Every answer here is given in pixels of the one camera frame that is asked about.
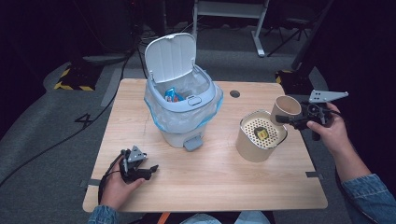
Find grey tape strip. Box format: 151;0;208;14
79;178;102;189

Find clear blue-edged bin liner bag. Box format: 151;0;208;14
144;68;225;135

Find black tripod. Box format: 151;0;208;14
266;17;310;58

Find person's legs in jeans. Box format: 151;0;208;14
180;210;276;224

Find orange strap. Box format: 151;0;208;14
155;212;171;224

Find grey floor cable cover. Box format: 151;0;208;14
99;67;124;108

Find brown paper cup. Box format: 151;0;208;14
269;94;303;127

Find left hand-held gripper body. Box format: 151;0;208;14
120;145;149;184

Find beige canister with perforated strainer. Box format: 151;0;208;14
235;109;289;163

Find blue snack packet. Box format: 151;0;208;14
163;87;186;104

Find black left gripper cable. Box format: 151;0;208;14
97;150;126;204

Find yellow-brown tea bag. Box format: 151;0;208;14
253;125;271;141

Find white metal desk frame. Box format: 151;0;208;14
189;0;271;58

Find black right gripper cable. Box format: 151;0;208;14
333;167;381;224

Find black floor cable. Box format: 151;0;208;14
0;46;149;188

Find black stand with striped base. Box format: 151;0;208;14
275;0;336;96

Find black yellow striped base plate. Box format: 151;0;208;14
53;63;103;92

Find white grey pedal trash bin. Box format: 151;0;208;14
144;32;225;153

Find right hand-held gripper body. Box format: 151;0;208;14
297;89;349;142

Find person's right hand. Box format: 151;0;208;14
305;102;353;157

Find person's left hand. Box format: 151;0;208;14
99;163;146;211

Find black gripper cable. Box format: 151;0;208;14
333;167;381;224
97;150;126;204

